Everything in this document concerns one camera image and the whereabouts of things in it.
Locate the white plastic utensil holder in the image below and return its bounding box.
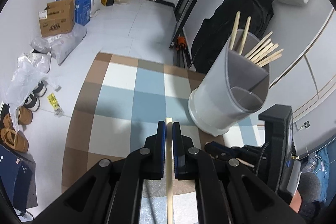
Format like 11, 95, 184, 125
188, 29, 270, 137

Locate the orange tool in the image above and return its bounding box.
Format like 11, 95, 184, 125
175, 35, 188, 51

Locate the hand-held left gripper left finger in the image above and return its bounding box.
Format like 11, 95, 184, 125
33, 121, 167, 224

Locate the blue cardboard box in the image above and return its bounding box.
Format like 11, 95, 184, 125
56, 0, 93, 26

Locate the bundle of wooden chopsticks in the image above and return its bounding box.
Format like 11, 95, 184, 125
228, 11, 284, 67

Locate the checkered floor mat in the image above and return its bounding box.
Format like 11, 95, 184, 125
61, 52, 265, 224

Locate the black backpack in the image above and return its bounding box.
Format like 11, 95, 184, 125
190, 0, 274, 74

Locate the grey plastic parcel bag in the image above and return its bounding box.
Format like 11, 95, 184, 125
30, 23, 88, 65

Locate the white black sneaker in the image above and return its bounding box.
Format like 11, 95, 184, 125
24, 94, 41, 111
33, 81, 48, 97

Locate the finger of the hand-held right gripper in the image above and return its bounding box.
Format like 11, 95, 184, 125
205, 142, 260, 169

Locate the brown cardboard box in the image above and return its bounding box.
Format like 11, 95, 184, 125
39, 0, 76, 38

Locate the person's dark trouser leg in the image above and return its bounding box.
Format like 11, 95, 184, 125
298, 199, 327, 224

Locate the pale bamboo chopstick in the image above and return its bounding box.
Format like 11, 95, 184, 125
236, 158, 256, 168
165, 117, 174, 224

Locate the navy shoe box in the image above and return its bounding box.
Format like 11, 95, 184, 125
0, 145, 36, 214

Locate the blue printed cloth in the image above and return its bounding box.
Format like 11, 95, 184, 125
301, 145, 332, 203

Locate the yellow tube on floor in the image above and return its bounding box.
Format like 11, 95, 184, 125
47, 93, 64, 117

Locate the clear crumpled plastic bag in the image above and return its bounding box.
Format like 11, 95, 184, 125
2, 52, 61, 132

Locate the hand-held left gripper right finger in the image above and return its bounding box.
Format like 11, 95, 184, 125
172, 122, 306, 224

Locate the tangled cable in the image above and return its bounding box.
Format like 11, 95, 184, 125
14, 210, 34, 220

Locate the person's right forearm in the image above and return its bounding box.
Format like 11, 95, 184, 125
288, 190, 303, 214

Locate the grey fuzzy cloth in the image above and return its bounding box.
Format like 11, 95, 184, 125
299, 173, 322, 201

